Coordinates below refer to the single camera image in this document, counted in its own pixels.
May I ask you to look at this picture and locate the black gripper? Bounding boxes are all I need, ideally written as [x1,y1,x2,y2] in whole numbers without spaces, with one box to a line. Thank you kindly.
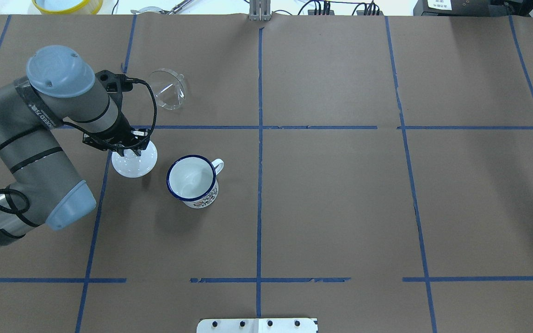
[82,127,151,157]

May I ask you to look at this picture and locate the white enamel cup lid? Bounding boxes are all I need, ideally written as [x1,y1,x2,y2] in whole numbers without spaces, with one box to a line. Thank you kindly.
[111,141,157,179]

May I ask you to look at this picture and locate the clear plastic funnel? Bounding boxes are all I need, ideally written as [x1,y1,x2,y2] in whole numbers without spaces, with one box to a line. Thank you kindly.
[148,68,188,111]

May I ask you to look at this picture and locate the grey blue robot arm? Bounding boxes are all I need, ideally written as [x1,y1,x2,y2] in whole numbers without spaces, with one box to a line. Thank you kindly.
[0,45,155,248]

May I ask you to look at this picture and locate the white enamel cup blue rim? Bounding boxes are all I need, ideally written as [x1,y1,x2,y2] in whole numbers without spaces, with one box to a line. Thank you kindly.
[166,154,225,209]

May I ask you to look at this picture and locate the yellow tape roll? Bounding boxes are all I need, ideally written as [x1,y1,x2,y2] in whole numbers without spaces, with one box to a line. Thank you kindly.
[32,0,104,15]

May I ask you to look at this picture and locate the black box with label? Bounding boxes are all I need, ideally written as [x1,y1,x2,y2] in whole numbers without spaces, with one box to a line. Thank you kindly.
[412,0,491,17]

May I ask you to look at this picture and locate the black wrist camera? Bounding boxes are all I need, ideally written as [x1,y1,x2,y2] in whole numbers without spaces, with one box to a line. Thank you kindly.
[95,70,134,106]

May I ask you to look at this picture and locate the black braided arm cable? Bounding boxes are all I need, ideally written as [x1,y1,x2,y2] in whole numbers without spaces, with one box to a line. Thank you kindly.
[0,76,158,227]

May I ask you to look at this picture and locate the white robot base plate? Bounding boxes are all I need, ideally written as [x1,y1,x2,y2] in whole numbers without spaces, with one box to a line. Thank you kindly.
[196,318,319,333]

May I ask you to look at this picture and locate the grey aluminium frame post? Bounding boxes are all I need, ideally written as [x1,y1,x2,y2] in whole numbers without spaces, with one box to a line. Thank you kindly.
[247,0,272,21]

